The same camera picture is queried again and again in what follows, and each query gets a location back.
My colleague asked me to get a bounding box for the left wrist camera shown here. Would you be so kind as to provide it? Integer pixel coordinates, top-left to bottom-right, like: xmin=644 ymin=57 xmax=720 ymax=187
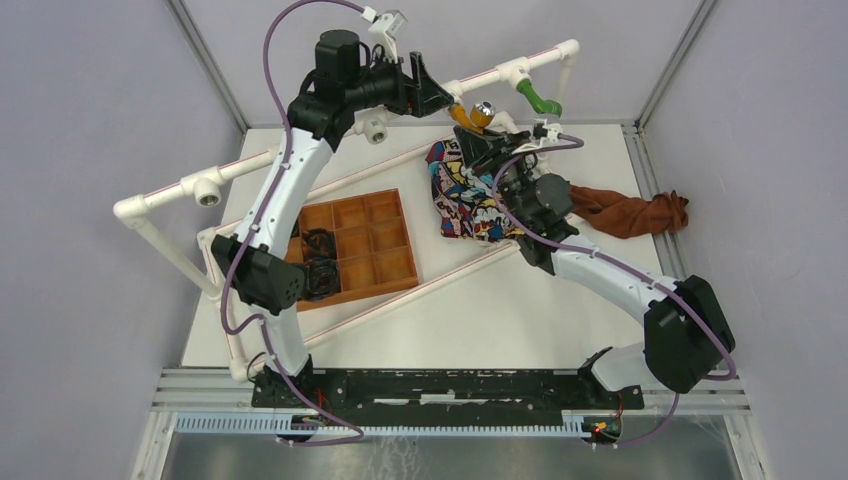
xmin=361 ymin=6 xmax=407 ymax=64

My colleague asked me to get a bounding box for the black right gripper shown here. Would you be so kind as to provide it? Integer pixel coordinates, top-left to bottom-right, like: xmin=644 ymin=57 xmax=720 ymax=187
xmin=457 ymin=121 xmax=536 ymax=227

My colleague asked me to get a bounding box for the comic print cloth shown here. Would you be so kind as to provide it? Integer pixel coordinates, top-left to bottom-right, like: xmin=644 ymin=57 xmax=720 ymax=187
xmin=425 ymin=139 xmax=523 ymax=243

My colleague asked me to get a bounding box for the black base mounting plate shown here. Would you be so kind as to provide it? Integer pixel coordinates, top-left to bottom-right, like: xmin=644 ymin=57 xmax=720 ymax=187
xmin=251 ymin=368 xmax=645 ymax=428

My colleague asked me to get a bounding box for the white pvc pipe frame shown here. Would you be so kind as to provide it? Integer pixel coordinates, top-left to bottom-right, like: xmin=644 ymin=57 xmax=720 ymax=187
xmin=113 ymin=39 xmax=580 ymax=377

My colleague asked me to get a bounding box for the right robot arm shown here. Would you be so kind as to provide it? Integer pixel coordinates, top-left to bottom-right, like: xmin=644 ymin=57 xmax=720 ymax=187
xmin=453 ymin=126 xmax=737 ymax=408

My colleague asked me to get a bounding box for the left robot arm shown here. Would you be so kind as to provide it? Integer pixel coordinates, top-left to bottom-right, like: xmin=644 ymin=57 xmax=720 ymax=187
xmin=211 ymin=30 xmax=453 ymax=407

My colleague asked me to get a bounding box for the wooden compartment tray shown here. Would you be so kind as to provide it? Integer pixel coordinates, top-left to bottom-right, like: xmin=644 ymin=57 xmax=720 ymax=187
xmin=285 ymin=189 xmax=419 ymax=312

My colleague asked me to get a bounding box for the green plastic water faucet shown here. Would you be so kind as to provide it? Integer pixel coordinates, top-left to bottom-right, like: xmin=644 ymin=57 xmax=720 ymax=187
xmin=515 ymin=78 xmax=563 ymax=118

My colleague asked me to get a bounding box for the brown cloth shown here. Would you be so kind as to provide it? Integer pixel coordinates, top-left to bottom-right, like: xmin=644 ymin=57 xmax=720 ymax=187
xmin=570 ymin=185 xmax=690 ymax=239

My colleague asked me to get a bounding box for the white slotted cable duct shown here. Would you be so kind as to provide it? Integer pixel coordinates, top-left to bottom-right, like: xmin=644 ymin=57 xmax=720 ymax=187
xmin=175 ymin=412 xmax=590 ymax=439

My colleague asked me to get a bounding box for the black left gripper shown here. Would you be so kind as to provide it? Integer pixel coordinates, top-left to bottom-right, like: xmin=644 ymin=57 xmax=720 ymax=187
xmin=346 ymin=50 xmax=454 ymax=120

